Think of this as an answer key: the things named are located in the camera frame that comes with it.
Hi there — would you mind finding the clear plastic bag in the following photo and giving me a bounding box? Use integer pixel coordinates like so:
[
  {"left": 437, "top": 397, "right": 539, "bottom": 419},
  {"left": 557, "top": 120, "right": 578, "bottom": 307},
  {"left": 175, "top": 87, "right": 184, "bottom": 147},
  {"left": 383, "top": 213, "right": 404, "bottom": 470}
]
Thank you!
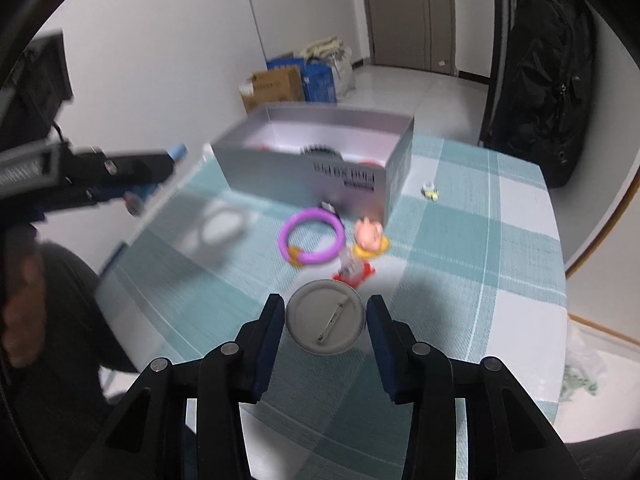
[{"left": 562, "top": 320, "right": 613, "bottom": 403}]

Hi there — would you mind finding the person's left hand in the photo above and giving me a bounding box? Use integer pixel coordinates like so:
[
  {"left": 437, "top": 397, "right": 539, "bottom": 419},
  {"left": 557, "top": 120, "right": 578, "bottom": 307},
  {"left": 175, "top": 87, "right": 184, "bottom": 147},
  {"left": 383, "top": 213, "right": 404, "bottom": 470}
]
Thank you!
[{"left": 2, "top": 260, "right": 46, "bottom": 368}]

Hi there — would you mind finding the person's right leg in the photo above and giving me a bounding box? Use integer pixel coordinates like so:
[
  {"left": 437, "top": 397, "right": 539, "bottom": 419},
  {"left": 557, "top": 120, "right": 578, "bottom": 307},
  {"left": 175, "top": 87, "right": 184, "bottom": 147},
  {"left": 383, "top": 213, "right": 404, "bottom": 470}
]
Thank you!
[{"left": 565, "top": 430, "right": 640, "bottom": 480}]

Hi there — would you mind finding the white bag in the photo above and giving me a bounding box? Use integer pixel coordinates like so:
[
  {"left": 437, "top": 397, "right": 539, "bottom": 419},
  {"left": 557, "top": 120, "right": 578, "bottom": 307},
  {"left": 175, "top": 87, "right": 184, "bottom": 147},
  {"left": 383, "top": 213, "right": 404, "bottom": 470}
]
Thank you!
[{"left": 332, "top": 45, "right": 356, "bottom": 95}]

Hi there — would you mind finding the beige folded cloth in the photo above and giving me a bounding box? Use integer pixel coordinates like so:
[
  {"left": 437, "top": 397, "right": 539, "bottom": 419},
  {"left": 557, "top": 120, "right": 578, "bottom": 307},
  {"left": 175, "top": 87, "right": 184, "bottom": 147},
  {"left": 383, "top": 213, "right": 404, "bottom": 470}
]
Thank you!
[{"left": 300, "top": 35, "right": 343, "bottom": 61}]

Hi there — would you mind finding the black coat rack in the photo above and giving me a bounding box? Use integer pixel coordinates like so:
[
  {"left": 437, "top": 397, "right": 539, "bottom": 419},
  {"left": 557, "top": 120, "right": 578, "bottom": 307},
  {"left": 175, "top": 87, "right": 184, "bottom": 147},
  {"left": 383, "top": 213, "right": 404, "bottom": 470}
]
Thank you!
[{"left": 482, "top": 0, "right": 516, "bottom": 146}]

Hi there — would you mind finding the blue carton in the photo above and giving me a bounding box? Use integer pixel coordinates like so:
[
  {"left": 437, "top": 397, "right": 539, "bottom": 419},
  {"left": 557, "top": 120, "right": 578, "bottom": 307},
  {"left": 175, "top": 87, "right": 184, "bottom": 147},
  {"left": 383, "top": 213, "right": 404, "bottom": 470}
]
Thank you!
[
  {"left": 301, "top": 60, "right": 337, "bottom": 105},
  {"left": 266, "top": 51, "right": 304, "bottom": 73}
]

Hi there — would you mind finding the person's left leg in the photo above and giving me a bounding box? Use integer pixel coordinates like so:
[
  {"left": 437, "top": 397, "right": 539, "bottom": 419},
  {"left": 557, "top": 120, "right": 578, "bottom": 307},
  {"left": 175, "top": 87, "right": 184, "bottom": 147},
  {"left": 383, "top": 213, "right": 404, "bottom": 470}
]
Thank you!
[{"left": 15, "top": 242, "right": 138, "bottom": 480}]

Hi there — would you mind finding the white round pin badge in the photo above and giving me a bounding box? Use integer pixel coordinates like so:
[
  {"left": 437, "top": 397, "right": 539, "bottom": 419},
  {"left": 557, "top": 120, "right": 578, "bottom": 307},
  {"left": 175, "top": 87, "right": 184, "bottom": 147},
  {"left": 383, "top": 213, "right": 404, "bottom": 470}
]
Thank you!
[{"left": 285, "top": 280, "right": 366, "bottom": 357}]

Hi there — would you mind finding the grey door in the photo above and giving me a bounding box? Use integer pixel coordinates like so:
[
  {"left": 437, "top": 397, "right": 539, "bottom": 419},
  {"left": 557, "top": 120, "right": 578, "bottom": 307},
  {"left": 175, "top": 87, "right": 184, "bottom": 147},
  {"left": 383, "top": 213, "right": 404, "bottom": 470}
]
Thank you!
[{"left": 357, "top": 0, "right": 458, "bottom": 77}]

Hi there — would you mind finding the teal checkered tablecloth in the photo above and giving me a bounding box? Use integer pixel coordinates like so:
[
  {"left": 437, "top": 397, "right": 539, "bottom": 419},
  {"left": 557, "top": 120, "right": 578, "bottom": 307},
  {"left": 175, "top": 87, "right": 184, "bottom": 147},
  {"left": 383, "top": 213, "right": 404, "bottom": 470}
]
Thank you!
[{"left": 95, "top": 132, "right": 568, "bottom": 480}]

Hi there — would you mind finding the purple ring bracelet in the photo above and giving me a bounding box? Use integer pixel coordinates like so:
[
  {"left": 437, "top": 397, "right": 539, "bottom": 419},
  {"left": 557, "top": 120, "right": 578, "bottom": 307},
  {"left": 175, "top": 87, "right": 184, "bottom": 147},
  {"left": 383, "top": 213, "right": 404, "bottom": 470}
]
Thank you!
[{"left": 277, "top": 200, "right": 346, "bottom": 268}]

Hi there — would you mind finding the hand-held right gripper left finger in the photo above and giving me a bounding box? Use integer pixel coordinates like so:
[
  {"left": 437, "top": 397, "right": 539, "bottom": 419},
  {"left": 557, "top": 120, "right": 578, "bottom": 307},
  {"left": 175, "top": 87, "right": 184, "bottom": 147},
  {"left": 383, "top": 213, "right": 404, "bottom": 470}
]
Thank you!
[{"left": 65, "top": 292, "right": 286, "bottom": 480}]

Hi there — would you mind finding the brown cardboard box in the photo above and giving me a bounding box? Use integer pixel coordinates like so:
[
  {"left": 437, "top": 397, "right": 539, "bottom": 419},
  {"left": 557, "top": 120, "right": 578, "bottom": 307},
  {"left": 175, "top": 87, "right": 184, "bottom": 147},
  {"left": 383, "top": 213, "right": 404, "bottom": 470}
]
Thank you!
[{"left": 239, "top": 67, "right": 306, "bottom": 116}]

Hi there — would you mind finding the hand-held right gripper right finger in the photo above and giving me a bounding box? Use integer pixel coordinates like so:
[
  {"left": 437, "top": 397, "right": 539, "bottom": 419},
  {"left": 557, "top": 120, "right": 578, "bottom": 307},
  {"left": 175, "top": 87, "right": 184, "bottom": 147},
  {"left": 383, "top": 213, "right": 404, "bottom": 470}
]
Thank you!
[{"left": 366, "top": 294, "right": 583, "bottom": 480}]

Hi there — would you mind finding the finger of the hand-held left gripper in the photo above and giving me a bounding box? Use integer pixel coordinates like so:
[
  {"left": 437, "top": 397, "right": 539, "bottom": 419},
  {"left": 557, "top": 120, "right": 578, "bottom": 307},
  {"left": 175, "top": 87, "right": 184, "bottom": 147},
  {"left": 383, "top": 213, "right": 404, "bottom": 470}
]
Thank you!
[
  {"left": 65, "top": 146, "right": 176, "bottom": 188},
  {"left": 42, "top": 182, "right": 161, "bottom": 213}
]

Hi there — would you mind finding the black backpack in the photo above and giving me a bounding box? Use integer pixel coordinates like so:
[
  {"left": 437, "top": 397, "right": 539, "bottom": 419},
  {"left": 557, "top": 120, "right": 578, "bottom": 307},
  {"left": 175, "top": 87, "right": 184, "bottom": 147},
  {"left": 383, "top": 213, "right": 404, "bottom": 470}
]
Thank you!
[{"left": 480, "top": 0, "right": 598, "bottom": 190}]

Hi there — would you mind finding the silver cardboard box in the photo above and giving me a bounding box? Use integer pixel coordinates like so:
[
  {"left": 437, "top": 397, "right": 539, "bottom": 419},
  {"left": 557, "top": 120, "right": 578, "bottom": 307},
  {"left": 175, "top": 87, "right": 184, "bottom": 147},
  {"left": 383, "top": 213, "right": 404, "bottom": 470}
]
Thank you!
[{"left": 210, "top": 103, "right": 416, "bottom": 226}]

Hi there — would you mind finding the pink pig figurine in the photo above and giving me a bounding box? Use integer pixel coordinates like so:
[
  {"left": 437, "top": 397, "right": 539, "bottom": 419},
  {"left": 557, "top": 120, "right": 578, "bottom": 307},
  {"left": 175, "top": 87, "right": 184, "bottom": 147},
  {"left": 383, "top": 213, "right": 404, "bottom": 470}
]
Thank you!
[{"left": 350, "top": 216, "right": 392, "bottom": 261}]

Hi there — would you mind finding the person's leg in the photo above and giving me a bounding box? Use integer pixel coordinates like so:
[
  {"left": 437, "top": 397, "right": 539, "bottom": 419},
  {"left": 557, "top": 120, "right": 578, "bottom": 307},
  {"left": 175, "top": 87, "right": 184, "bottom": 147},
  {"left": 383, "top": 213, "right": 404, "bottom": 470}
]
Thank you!
[
  {"left": 565, "top": 430, "right": 640, "bottom": 480},
  {"left": 15, "top": 242, "right": 138, "bottom": 480}
]

